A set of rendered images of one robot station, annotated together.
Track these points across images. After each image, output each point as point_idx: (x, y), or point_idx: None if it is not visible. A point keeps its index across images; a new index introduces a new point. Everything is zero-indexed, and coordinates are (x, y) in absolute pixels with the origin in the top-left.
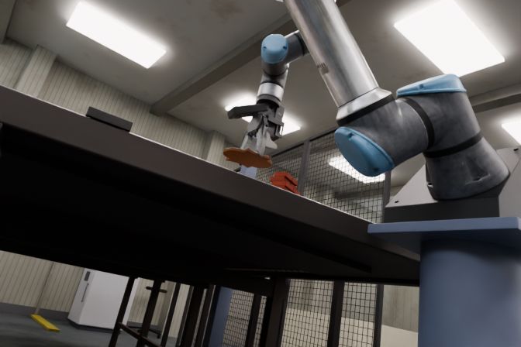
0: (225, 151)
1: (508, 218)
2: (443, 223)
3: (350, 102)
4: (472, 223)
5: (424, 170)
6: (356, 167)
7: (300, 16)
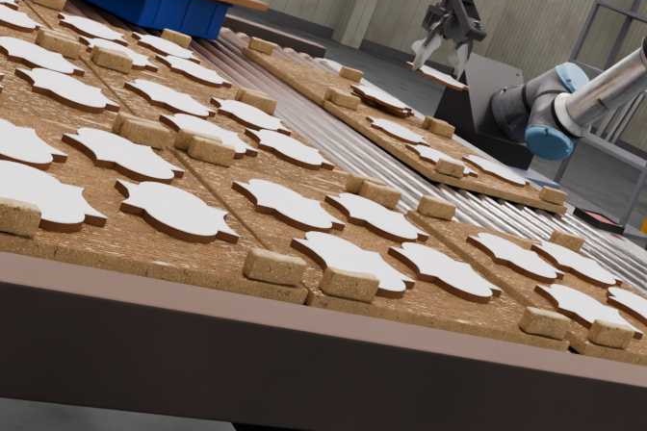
0: (455, 88)
1: (557, 186)
2: (532, 181)
3: (585, 127)
4: (544, 185)
5: (469, 67)
6: (533, 146)
7: (641, 88)
